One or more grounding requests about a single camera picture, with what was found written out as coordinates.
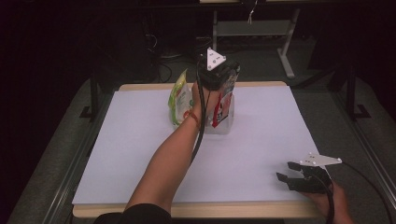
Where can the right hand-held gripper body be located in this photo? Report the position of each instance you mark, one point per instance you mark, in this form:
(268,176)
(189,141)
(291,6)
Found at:
(308,182)

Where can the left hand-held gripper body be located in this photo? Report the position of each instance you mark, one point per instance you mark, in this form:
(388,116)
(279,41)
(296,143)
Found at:
(216,73)

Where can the red and black packet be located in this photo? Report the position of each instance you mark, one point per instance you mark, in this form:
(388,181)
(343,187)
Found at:
(222,105)

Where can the white and green snack bag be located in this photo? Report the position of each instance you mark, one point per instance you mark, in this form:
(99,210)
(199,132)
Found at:
(179,99)

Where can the clear plastic container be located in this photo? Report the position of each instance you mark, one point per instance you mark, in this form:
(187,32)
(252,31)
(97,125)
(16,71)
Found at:
(224,127)

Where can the person's right hand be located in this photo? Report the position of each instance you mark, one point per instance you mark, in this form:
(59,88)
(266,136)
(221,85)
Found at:
(327,202)

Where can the person's left hand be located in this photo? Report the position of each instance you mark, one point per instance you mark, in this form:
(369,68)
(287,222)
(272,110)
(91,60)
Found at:
(204,99)

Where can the black metal stand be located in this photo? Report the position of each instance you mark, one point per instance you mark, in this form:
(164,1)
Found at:
(94,93)
(351,93)

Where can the black sleeve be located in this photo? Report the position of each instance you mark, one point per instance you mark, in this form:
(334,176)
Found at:
(137,214)

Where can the white metal desk frame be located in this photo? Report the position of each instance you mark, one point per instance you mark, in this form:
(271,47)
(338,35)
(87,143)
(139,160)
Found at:
(249,28)

